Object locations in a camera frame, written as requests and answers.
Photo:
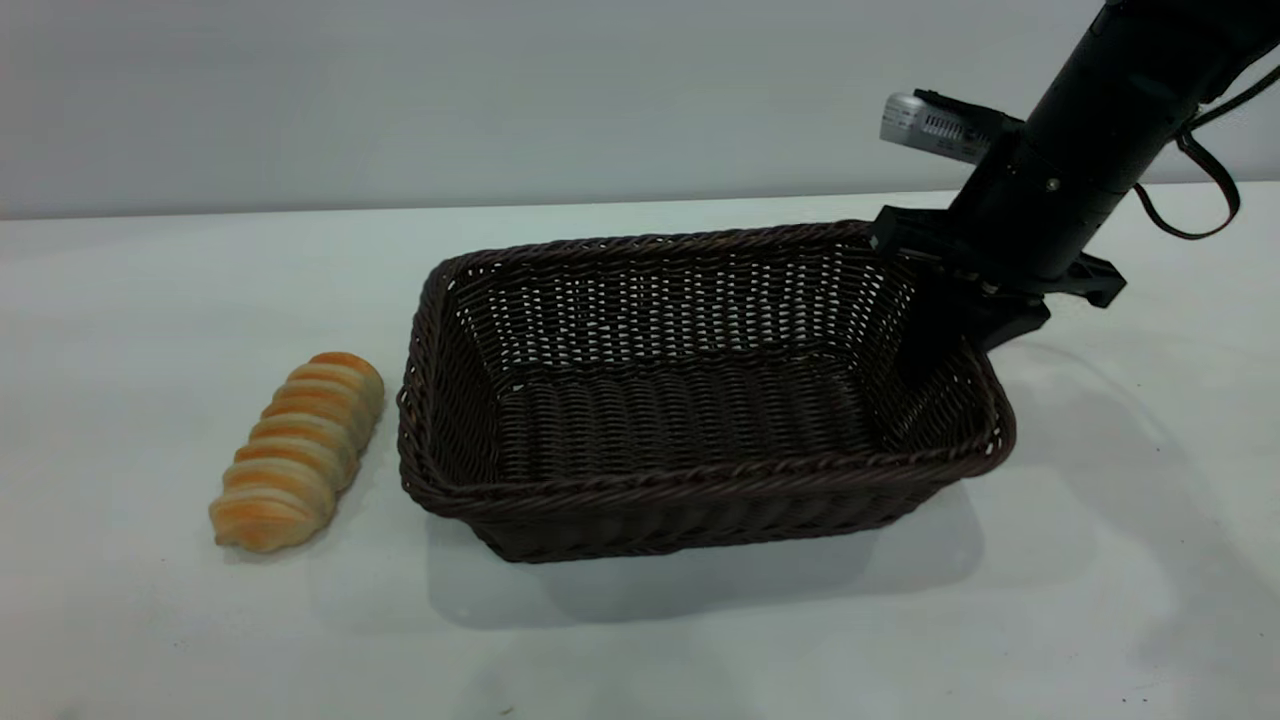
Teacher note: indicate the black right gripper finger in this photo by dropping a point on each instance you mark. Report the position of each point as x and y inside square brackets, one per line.
[935, 330]
[1015, 320]

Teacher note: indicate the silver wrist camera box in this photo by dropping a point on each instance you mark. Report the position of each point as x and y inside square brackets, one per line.
[930, 125]

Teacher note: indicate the striped golden bread loaf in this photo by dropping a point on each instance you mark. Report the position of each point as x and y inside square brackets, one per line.
[295, 450]

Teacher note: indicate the dark brown wicker basket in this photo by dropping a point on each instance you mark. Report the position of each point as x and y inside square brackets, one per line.
[680, 420]

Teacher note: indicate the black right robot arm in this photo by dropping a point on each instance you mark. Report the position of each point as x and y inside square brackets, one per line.
[1130, 80]

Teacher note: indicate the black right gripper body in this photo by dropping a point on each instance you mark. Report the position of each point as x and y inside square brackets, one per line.
[1040, 215]

